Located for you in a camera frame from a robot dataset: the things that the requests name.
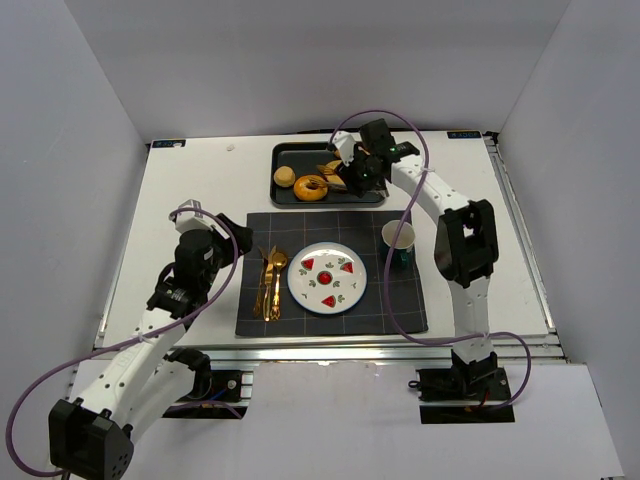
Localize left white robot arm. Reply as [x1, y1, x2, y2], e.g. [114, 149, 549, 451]
[48, 207, 253, 479]

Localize white strawberry plate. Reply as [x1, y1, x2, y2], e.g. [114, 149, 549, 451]
[287, 242, 368, 315]

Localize glazed donut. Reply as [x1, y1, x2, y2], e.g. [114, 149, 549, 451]
[293, 175, 329, 202]

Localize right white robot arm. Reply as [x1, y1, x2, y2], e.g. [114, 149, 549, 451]
[330, 119, 499, 391]

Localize gold knife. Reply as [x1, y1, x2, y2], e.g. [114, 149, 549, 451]
[263, 246, 278, 322]

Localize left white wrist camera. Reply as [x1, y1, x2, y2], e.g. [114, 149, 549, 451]
[169, 199, 212, 234]

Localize small round bun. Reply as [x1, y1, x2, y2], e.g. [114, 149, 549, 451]
[273, 166, 296, 188]

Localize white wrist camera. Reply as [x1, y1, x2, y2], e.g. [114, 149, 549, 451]
[328, 130, 357, 166]
[169, 199, 212, 234]

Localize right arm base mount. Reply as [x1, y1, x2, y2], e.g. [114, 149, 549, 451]
[408, 368, 515, 425]

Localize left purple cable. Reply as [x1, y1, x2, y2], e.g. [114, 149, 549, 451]
[5, 208, 244, 474]

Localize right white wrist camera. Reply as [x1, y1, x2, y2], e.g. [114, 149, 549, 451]
[328, 130, 357, 166]

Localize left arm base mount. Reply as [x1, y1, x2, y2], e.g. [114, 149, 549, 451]
[163, 366, 253, 420]

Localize green mug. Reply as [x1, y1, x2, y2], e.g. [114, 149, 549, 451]
[380, 220, 416, 269]

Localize brown bread slice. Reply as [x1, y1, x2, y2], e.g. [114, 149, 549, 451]
[320, 160, 347, 193]

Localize striped bread roll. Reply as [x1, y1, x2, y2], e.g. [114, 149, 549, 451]
[333, 144, 370, 162]

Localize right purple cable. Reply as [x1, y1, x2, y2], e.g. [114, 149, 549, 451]
[332, 109, 532, 412]

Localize metal tongs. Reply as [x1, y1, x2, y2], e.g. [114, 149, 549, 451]
[311, 162, 389, 198]

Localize black baking tray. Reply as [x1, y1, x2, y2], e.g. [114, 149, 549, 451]
[269, 141, 384, 208]

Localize gold spoon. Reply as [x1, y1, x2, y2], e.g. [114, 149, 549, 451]
[270, 250, 288, 321]

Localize purple cable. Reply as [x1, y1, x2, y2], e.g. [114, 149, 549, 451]
[5, 208, 244, 474]
[332, 109, 532, 412]

